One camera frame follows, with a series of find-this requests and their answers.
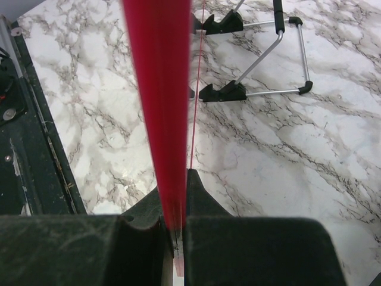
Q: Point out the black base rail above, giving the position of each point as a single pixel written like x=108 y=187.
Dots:
x=35 y=175

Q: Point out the pink framed whiteboard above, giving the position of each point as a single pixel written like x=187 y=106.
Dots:
x=160 y=42

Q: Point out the aluminium side rail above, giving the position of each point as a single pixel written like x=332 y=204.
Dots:
x=9 y=45

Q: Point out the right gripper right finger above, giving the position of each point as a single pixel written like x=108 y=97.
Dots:
x=222 y=249

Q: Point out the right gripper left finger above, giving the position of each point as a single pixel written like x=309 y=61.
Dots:
x=124 y=249

